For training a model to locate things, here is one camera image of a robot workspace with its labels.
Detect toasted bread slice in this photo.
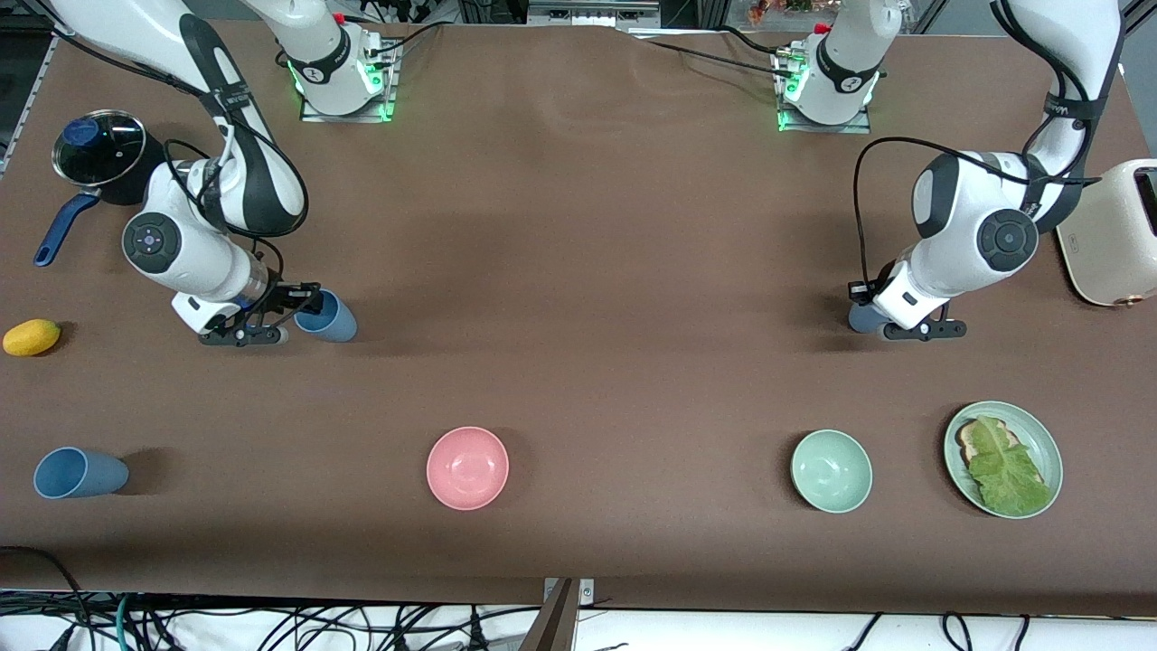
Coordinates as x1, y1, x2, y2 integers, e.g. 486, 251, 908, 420
958, 419, 1022, 467

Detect yellow lemon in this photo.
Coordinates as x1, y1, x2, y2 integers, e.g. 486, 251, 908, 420
3, 319, 61, 357

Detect mint green bowl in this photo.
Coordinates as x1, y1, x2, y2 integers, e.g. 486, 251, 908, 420
791, 429, 874, 514

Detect glass lid blue knob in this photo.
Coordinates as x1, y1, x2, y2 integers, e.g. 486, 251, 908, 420
52, 109, 148, 187

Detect green lettuce leaf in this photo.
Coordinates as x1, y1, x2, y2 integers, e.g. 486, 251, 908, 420
967, 416, 1054, 517

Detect cream toaster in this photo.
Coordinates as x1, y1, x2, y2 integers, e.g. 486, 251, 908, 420
1055, 159, 1157, 309

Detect mint green plate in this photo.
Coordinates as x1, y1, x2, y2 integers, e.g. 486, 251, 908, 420
944, 401, 1064, 520

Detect pink bowl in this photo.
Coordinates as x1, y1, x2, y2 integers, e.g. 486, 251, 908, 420
426, 427, 510, 512

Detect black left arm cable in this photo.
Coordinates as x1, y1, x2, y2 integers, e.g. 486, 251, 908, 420
853, 0, 1127, 295

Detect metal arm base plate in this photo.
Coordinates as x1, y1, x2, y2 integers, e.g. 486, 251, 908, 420
299, 40, 399, 124
776, 47, 872, 135

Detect black pot blue handle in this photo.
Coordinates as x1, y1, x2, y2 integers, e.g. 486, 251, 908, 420
33, 131, 170, 269

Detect black base power cable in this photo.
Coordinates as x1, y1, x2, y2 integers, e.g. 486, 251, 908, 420
362, 20, 446, 62
628, 25, 789, 75

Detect black floor cable loop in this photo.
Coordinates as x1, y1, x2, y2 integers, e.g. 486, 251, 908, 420
0, 545, 89, 638

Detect aluminium frame rail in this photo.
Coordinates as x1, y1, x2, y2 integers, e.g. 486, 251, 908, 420
527, 0, 663, 28

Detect metal table clamp bracket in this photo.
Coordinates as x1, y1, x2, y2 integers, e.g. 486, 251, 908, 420
521, 577, 596, 651

